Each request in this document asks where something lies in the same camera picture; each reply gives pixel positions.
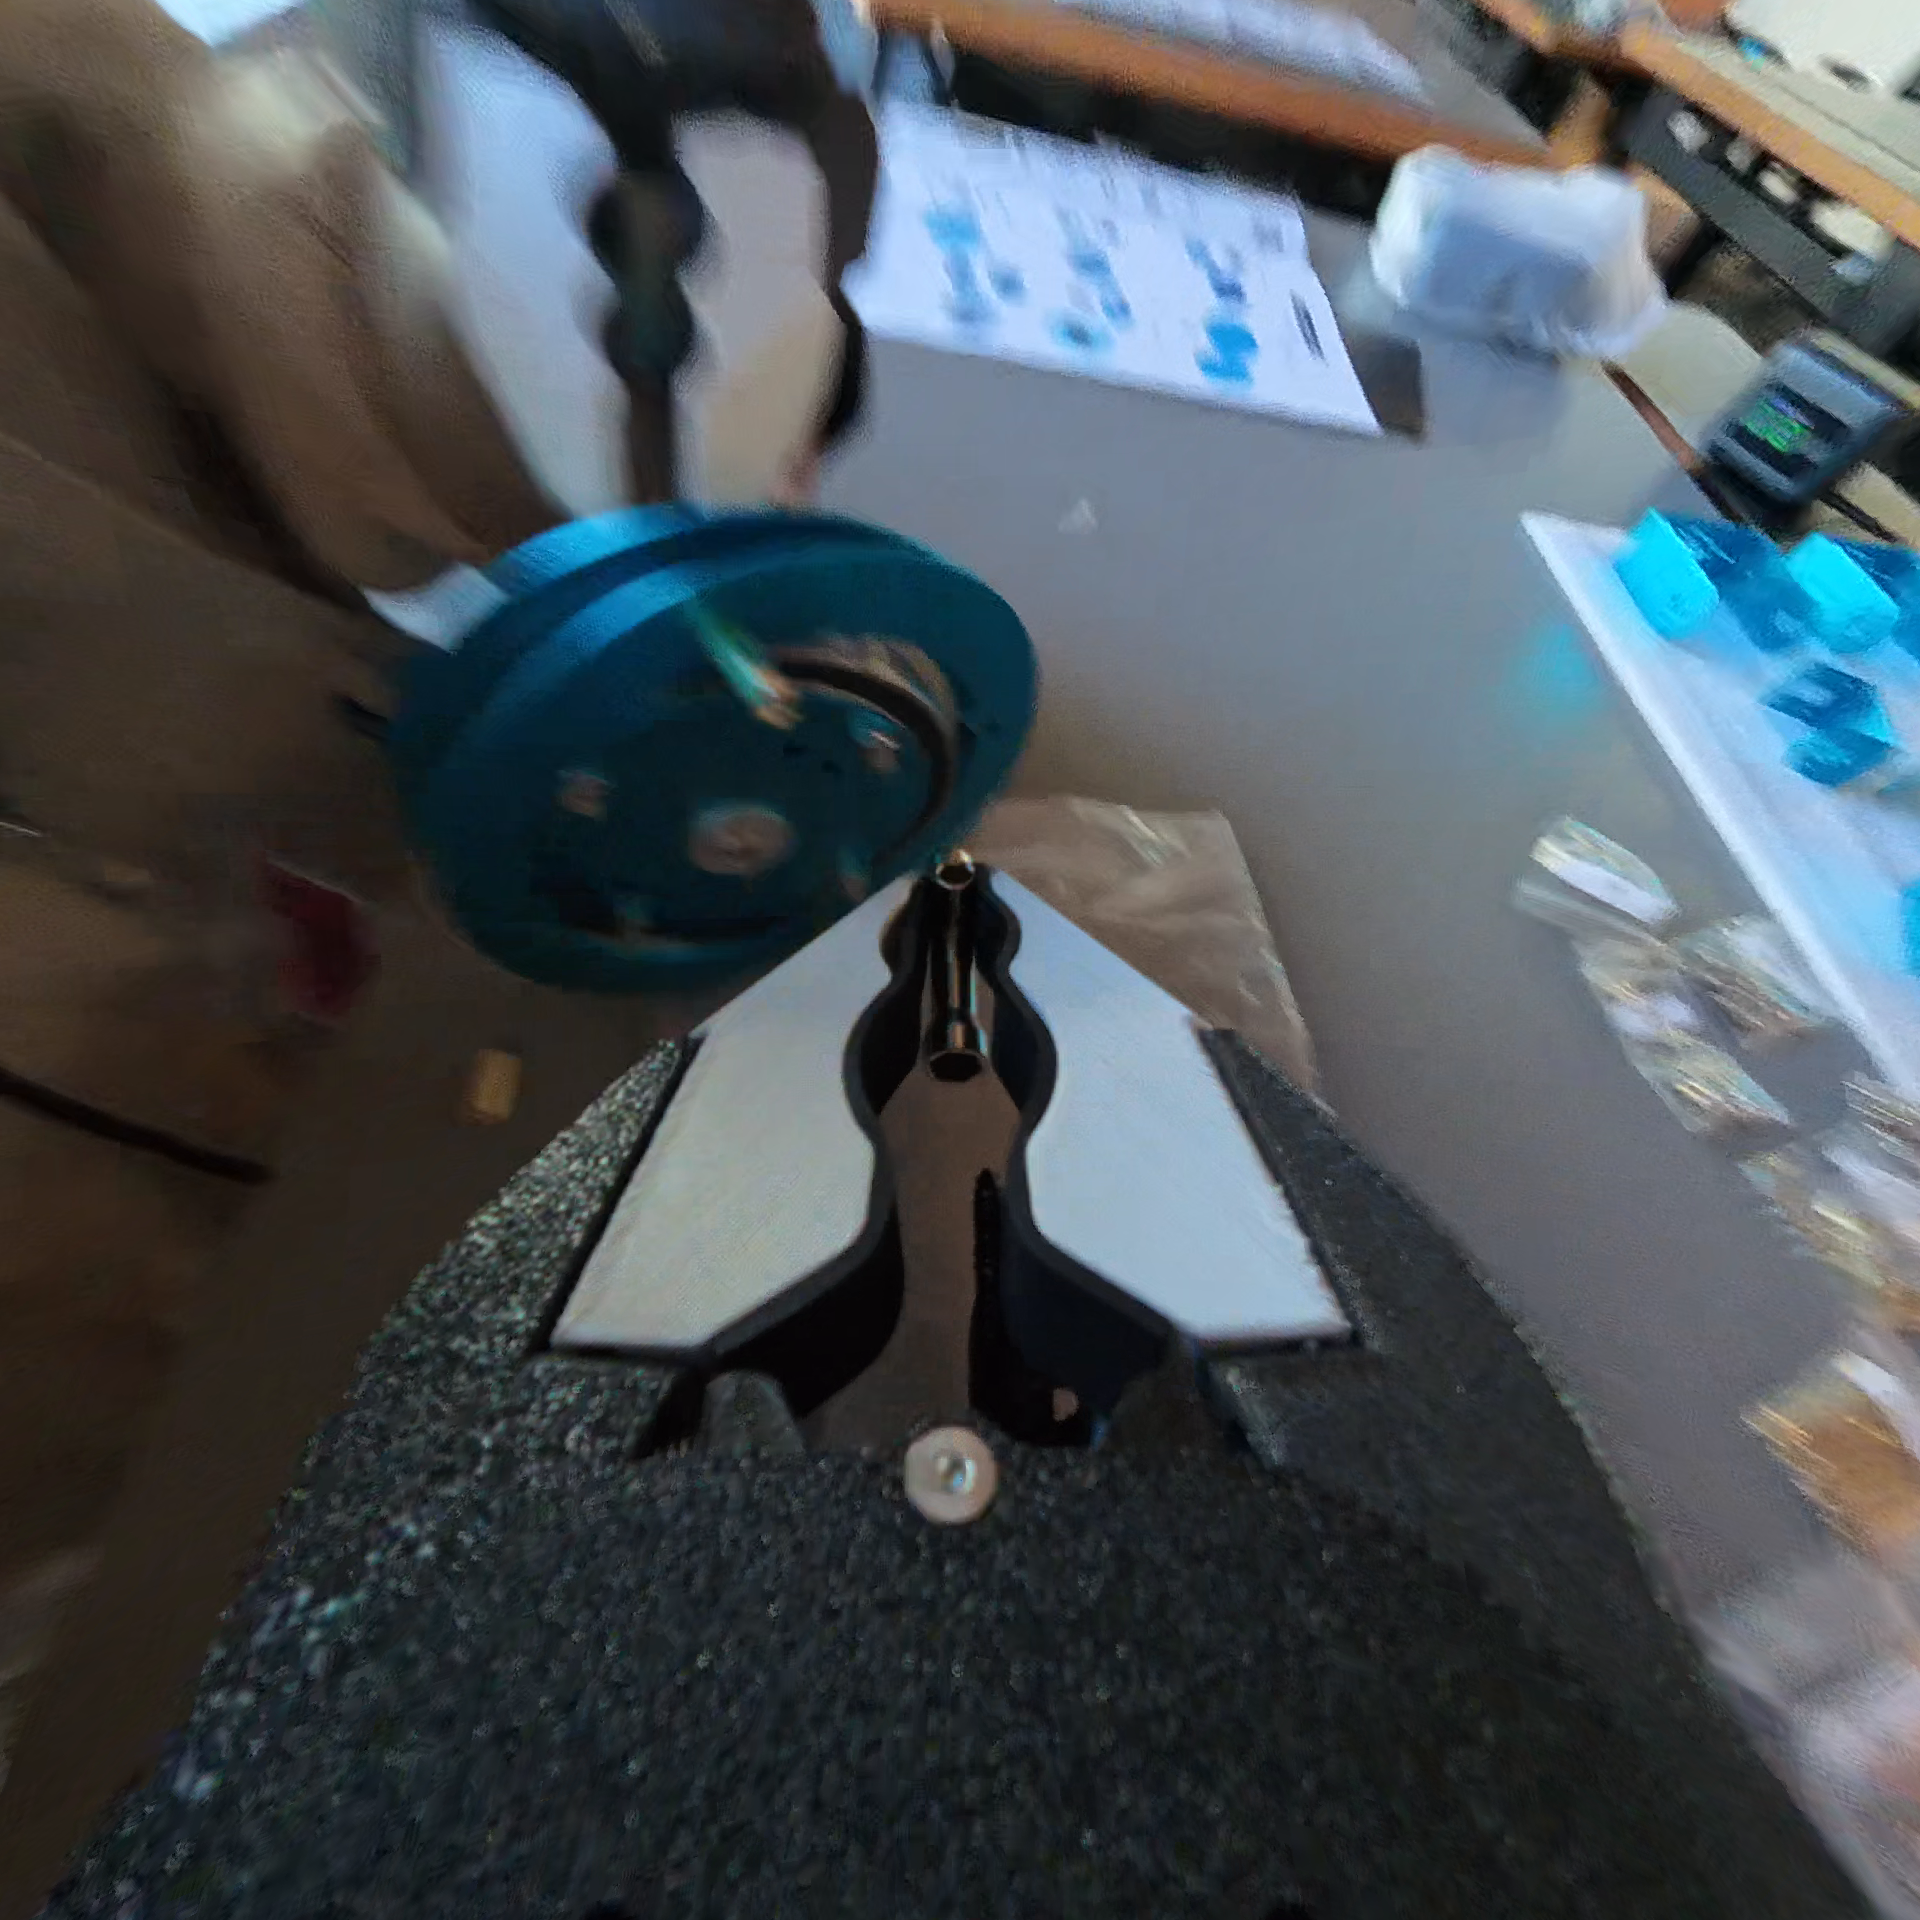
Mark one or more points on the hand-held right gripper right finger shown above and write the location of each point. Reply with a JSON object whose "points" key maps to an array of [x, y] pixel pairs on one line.
{"points": [[1170, 1199]]}

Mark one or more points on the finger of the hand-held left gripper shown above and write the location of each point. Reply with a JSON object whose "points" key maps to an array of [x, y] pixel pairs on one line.
{"points": [[764, 300], [509, 270]]}

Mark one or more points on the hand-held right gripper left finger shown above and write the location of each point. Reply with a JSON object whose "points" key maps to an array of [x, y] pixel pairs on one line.
{"points": [[719, 1199]]}

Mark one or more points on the metal cross socket wrench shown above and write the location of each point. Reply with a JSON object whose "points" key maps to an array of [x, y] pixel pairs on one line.
{"points": [[956, 976]]}

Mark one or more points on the teal round turntable base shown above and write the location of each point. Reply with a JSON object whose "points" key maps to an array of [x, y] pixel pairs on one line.
{"points": [[496, 780]]}

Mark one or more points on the short loose brass standoff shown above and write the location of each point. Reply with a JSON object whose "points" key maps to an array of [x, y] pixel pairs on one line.
{"points": [[492, 1087]]}

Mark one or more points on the large clear plastic bag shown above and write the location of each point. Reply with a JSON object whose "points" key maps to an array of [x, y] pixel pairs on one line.
{"points": [[1170, 886]]}

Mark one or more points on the white instruction sheet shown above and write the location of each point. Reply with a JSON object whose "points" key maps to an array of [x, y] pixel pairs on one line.
{"points": [[1109, 255]]}

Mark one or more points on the wooden background table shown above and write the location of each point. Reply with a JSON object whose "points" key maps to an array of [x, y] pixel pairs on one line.
{"points": [[1199, 74]]}

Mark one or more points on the pile of small parts bags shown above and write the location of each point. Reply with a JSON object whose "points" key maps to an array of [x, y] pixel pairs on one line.
{"points": [[1724, 1050]]}

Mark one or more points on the black flat pad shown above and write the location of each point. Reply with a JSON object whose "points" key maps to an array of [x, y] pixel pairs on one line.
{"points": [[1387, 386]]}

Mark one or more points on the white wrapped bundle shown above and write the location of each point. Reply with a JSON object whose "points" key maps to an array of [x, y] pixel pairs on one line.
{"points": [[1514, 247]]}

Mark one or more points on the black device with display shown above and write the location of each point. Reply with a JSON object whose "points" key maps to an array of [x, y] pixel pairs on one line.
{"points": [[1793, 427]]}

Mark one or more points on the blue long round-end bracket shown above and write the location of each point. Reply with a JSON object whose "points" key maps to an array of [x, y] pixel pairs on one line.
{"points": [[1846, 592], [1665, 578], [1908, 600], [1748, 592]]}

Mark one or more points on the blue U bracket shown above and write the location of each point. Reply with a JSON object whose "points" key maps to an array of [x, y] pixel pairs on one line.
{"points": [[1830, 727]]}

